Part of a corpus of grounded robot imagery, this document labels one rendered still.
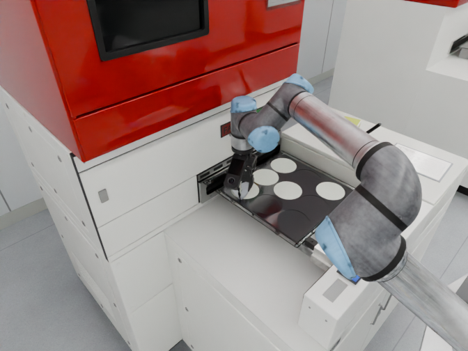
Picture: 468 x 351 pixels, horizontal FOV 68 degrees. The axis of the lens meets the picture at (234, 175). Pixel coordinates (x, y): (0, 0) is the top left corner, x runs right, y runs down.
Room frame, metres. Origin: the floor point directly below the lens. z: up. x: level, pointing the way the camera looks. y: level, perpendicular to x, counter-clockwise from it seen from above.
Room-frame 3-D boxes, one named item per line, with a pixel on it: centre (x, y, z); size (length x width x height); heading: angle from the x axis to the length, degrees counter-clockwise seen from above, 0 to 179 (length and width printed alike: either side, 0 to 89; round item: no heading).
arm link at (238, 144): (0.91, -0.02, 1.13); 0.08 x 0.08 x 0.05
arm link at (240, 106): (0.91, -0.03, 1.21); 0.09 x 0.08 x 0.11; 24
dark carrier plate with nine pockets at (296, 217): (0.95, -0.19, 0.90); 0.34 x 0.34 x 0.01; 44
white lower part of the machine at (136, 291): (1.22, 0.34, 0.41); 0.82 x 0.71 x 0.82; 134
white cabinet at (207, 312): (0.93, -0.32, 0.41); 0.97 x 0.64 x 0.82; 134
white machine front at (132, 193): (0.98, 0.10, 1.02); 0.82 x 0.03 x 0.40; 134
